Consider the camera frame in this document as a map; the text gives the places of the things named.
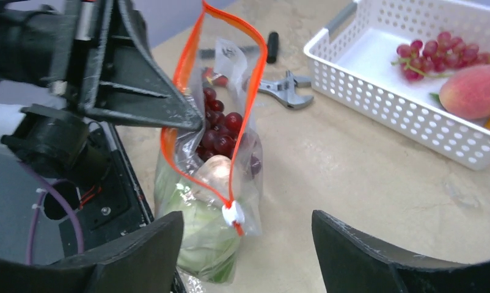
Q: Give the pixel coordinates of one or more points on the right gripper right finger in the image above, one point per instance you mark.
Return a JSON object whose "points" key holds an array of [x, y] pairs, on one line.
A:
{"points": [[353, 261]]}

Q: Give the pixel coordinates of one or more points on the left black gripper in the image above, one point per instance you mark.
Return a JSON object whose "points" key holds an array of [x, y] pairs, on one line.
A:
{"points": [[37, 46]]}

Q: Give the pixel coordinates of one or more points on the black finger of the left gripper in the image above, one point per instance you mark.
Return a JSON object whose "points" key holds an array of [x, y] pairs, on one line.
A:
{"points": [[112, 72]]}

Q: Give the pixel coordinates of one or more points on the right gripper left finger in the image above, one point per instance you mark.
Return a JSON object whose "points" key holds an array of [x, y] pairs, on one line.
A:
{"points": [[142, 261]]}

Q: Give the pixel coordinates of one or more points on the green cabbage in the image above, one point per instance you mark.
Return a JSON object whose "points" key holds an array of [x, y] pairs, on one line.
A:
{"points": [[209, 246]]}

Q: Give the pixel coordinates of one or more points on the clear orange zip bag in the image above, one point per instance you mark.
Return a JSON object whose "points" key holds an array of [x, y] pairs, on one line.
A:
{"points": [[235, 49]]}

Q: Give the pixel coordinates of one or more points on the dark red grapes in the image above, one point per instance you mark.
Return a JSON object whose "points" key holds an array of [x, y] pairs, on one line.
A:
{"points": [[220, 136]]}

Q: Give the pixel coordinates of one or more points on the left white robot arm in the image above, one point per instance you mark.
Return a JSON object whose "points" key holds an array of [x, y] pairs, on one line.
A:
{"points": [[21, 127]]}

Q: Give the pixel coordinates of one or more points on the white plastic basket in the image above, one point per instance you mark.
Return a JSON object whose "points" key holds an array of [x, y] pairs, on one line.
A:
{"points": [[350, 61]]}

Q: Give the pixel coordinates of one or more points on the pink peach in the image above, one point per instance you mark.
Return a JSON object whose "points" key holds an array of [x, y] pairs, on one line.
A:
{"points": [[467, 93]]}

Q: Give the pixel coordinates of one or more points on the small light red grapes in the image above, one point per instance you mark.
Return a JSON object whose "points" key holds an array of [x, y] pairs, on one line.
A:
{"points": [[418, 60]]}

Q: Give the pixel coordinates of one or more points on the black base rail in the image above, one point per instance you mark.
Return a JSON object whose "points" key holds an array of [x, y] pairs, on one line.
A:
{"points": [[98, 181]]}

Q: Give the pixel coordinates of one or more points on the adjustable wrench red handle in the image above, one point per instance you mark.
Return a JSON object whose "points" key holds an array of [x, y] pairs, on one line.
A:
{"points": [[284, 90]]}

